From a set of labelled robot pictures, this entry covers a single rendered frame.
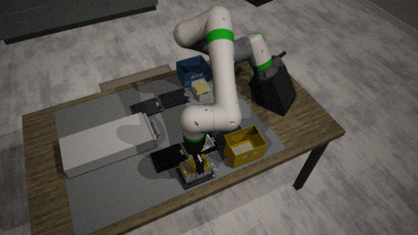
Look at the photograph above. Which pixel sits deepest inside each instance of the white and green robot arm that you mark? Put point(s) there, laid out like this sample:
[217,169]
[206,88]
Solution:
[212,34]

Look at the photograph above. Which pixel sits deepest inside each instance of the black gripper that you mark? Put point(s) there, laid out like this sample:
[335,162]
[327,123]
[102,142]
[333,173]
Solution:
[196,155]

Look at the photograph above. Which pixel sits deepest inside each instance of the dark blue open bin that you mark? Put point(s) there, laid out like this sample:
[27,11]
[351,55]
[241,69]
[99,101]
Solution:
[185,70]

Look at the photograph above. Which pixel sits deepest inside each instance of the yellow bin with label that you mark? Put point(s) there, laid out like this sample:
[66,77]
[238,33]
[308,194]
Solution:
[240,137]

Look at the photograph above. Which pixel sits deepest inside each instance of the grey bench mat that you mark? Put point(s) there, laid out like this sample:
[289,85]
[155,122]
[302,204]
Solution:
[117,191]

